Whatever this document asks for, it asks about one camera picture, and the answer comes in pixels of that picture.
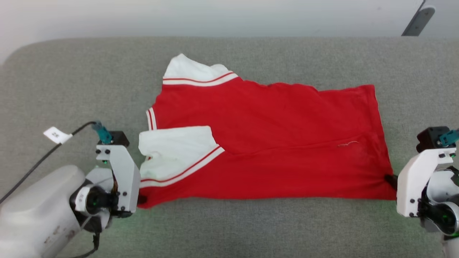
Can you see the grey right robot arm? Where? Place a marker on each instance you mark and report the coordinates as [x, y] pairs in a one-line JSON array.
[[452, 247]]

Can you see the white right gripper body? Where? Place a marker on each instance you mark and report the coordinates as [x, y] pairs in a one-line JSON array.
[[412, 186]]

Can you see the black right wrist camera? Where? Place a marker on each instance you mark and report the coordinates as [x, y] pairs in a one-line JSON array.
[[428, 138]]

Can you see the grey metal bracket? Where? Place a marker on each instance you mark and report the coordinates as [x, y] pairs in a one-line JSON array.
[[419, 21]]

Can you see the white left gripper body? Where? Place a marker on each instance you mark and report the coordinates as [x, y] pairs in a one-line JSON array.
[[123, 172]]

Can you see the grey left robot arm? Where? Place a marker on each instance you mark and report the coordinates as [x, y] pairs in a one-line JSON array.
[[32, 211]]

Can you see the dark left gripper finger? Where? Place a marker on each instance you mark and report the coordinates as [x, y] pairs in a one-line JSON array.
[[142, 200]]

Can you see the red and white jersey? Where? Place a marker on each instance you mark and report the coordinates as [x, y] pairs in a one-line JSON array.
[[279, 143]]

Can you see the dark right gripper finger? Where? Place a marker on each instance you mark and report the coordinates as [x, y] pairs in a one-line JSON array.
[[392, 180]]

